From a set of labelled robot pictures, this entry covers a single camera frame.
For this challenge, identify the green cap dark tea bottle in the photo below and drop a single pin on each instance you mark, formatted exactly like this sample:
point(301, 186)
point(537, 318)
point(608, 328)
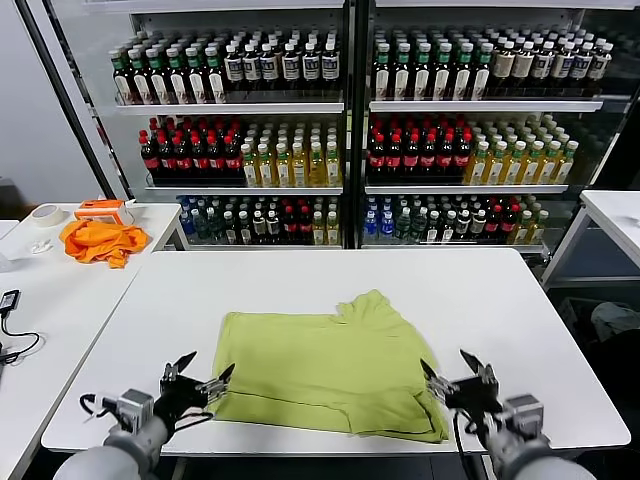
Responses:
point(402, 75)
point(197, 82)
point(422, 75)
point(216, 82)
point(178, 82)
point(160, 82)
point(442, 75)
point(123, 82)
point(481, 75)
point(462, 75)
point(142, 82)
point(382, 75)

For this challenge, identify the small blue water bottle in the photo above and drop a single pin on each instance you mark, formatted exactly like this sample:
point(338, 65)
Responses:
point(386, 226)
point(186, 225)
point(371, 226)

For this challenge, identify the white drink display shelf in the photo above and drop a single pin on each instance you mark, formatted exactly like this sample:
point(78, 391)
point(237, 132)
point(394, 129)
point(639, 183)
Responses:
point(475, 106)
point(225, 108)

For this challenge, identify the small yellow juice bottle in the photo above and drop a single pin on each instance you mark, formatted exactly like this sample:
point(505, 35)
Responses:
point(318, 231)
point(538, 230)
point(523, 230)
point(332, 231)

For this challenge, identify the light green t-shirt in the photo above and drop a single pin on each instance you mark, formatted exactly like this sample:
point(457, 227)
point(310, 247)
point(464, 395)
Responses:
point(320, 370)

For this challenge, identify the beige masking tape roll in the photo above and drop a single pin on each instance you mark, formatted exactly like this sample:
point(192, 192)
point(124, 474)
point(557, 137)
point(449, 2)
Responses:
point(47, 212)

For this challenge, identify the black vertical shelf post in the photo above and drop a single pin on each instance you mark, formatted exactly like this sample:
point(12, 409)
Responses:
point(357, 125)

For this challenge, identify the white cap beige label bottle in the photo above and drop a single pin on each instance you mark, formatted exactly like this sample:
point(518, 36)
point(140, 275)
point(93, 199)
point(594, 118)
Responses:
point(523, 65)
point(504, 65)

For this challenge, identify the long white side table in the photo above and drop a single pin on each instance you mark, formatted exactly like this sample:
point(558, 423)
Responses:
point(60, 300)

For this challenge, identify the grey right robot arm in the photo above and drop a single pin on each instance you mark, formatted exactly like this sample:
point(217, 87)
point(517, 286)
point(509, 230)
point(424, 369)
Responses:
point(520, 460)

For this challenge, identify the large white work table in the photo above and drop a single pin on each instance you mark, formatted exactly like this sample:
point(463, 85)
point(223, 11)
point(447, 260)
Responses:
point(300, 270)

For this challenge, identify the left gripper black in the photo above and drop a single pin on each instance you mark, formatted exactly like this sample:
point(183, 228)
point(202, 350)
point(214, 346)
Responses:
point(182, 400)

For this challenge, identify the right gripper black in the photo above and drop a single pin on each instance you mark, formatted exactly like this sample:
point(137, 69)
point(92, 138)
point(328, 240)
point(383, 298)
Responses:
point(472, 397)

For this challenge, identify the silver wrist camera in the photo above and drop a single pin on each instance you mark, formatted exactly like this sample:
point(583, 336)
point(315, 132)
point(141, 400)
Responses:
point(135, 410)
point(522, 415)

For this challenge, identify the orange and white box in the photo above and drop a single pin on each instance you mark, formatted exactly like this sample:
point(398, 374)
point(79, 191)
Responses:
point(100, 215)

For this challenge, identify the black power adapter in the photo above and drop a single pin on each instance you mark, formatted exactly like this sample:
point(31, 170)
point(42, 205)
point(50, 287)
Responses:
point(10, 300)

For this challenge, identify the small red cap cola bottle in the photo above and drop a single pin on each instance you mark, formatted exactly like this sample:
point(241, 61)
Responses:
point(290, 225)
point(509, 225)
point(494, 225)
point(305, 225)

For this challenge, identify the small white crumpled object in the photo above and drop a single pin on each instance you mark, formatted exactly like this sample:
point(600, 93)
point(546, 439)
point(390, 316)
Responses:
point(41, 245)

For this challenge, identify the white cap blue label bottle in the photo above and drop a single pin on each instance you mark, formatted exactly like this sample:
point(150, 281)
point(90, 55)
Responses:
point(233, 67)
point(542, 65)
point(251, 67)
point(562, 65)
point(270, 67)
point(599, 67)
point(329, 66)
point(581, 66)
point(290, 66)
point(310, 66)

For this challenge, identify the small dark drink bottle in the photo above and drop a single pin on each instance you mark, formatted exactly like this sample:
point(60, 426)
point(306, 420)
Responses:
point(272, 229)
point(228, 230)
point(478, 226)
point(448, 229)
point(463, 226)
point(258, 229)
point(243, 230)
point(433, 229)

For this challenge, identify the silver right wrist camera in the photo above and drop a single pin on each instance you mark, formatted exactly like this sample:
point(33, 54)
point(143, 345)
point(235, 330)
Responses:
point(522, 415)

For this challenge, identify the grey bundled cloth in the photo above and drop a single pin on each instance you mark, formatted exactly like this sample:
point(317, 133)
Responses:
point(615, 320)

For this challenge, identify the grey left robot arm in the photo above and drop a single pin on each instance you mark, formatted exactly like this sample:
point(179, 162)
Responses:
point(125, 450)

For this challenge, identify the green tinted water bottle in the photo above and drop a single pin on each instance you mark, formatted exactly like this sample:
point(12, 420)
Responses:
point(403, 226)
point(419, 226)

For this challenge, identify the black slanted frame post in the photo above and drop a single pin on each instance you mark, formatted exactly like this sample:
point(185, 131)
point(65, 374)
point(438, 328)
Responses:
point(71, 100)

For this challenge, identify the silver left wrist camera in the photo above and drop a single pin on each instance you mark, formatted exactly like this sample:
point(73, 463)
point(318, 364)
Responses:
point(135, 410)

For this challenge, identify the crumpled orange cloth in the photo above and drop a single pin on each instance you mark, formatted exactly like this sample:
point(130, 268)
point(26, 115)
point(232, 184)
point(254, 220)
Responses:
point(100, 242)

